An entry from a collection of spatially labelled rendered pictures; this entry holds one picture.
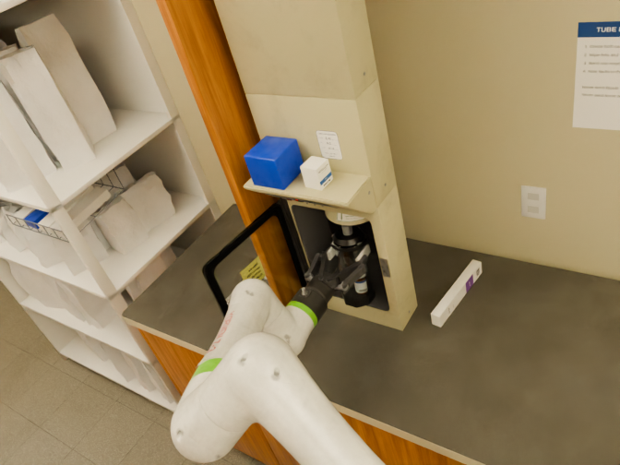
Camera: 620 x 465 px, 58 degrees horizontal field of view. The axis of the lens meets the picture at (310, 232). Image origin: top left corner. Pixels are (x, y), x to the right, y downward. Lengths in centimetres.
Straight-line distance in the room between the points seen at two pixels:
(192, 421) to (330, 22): 80
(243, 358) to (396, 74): 106
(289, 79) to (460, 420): 94
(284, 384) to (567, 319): 104
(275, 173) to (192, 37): 37
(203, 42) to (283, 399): 87
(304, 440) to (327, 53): 77
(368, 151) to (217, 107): 40
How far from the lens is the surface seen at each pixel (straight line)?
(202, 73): 140
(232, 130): 149
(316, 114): 133
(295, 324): 140
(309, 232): 168
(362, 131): 129
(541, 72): 157
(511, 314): 175
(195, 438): 100
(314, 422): 90
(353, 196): 129
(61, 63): 237
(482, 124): 168
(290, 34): 127
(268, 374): 89
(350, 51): 122
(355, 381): 164
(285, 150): 136
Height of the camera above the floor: 224
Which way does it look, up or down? 37 degrees down
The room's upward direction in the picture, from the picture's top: 17 degrees counter-clockwise
